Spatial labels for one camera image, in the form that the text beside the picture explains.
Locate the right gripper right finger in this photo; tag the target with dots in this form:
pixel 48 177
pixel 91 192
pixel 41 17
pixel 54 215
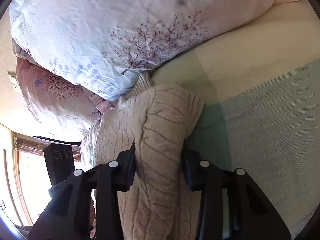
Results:
pixel 231 197

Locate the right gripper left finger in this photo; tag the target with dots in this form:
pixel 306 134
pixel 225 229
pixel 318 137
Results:
pixel 88 198

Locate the beige cable knit sweater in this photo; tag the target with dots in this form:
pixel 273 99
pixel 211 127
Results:
pixel 157 121

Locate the wooden framed window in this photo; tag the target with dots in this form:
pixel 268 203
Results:
pixel 27 176

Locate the pink floral lower pillow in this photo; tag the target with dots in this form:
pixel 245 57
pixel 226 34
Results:
pixel 62 110

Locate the pastel patchwork bed sheet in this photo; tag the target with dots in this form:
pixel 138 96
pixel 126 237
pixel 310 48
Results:
pixel 260 83

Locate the white floral top pillow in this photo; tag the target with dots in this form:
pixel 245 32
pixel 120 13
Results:
pixel 104 45

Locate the white wall switch socket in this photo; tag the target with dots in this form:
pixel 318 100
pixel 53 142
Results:
pixel 13 80

